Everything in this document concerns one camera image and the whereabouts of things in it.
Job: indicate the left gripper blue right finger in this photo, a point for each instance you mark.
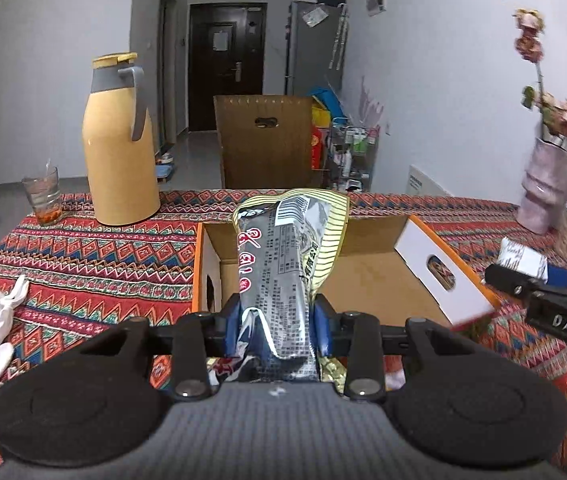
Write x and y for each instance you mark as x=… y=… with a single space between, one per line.
x=325 y=320

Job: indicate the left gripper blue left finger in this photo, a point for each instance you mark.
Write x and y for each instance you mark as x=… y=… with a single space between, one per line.
x=227 y=326

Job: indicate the white silver snack packet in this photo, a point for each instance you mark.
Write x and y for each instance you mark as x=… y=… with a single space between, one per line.
x=525 y=260

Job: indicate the grey yellow snack bag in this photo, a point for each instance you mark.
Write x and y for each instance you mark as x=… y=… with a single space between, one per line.
x=287 y=246

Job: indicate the orange cardboard snack box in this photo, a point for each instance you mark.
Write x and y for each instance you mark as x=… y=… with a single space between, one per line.
x=391 y=267

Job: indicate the pink ceramic vase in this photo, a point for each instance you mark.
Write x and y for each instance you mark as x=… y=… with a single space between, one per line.
x=545 y=187

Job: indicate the patterned red tablecloth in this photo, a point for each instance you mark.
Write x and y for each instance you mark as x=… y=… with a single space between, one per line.
x=85 y=277

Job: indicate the dried pink roses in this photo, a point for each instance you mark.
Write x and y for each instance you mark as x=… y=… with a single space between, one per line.
x=545 y=49

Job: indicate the yellow thermos jug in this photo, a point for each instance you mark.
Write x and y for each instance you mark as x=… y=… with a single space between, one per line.
x=117 y=135

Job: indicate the drinking glass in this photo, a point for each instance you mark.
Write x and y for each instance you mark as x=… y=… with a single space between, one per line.
x=44 y=196

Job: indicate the dark entrance door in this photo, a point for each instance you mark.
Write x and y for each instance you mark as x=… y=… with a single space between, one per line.
x=226 y=56

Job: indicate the grey refrigerator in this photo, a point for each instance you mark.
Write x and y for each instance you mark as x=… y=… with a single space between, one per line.
x=315 y=47

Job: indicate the wire storage rack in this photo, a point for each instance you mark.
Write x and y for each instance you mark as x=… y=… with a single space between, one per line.
x=351 y=153

